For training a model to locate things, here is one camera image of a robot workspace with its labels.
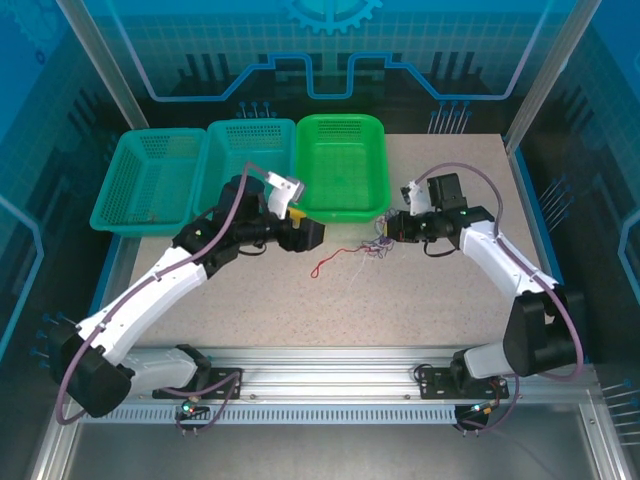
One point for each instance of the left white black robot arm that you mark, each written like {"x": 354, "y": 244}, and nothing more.
{"x": 165, "y": 280}

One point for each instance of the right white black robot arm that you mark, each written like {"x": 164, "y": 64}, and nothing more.
{"x": 505, "y": 260}

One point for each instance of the bright green plastic basket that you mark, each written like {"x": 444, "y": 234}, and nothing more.
{"x": 345, "y": 170}

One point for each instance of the narrow teal plastic basket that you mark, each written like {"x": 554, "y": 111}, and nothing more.
{"x": 225, "y": 150}

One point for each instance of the wide teal plastic basket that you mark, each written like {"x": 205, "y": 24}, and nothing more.
{"x": 145, "y": 180}

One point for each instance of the aluminium mounting rail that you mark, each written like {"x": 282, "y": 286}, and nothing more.
{"x": 325, "y": 372}

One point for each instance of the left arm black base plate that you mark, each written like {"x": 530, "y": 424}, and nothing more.
{"x": 225, "y": 382}

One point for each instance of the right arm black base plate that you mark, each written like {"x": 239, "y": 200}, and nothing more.
{"x": 437, "y": 385}

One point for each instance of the aluminium frame post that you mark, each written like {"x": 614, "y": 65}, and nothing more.
{"x": 560, "y": 50}

